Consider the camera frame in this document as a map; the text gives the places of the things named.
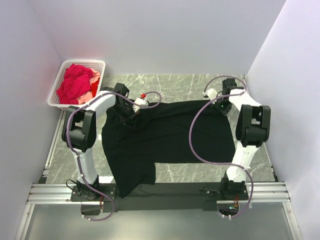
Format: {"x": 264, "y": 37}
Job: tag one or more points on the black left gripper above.
{"x": 130, "y": 120}

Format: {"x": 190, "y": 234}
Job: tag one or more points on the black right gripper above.
{"x": 223, "y": 112}

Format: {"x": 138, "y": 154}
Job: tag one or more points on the black t shirt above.
{"x": 170, "y": 133}

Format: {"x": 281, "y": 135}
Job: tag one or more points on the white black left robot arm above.
{"x": 80, "y": 129}

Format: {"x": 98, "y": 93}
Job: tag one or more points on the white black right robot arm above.
{"x": 252, "y": 130}

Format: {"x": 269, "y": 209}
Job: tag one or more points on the orange red t shirt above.
{"x": 94, "y": 87}

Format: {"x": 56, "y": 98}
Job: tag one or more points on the white plastic laundry basket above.
{"x": 97, "y": 65}

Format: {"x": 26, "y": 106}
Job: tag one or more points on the black base crossbar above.
{"x": 160, "y": 196}

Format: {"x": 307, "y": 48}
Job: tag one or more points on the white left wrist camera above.
{"x": 140, "y": 103}

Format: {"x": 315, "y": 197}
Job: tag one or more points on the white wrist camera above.
{"x": 210, "y": 94}
{"x": 140, "y": 103}

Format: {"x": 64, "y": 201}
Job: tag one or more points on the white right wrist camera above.
{"x": 210, "y": 94}

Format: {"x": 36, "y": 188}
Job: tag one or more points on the aluminium frame rail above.
{"x": 49, "y": 213}

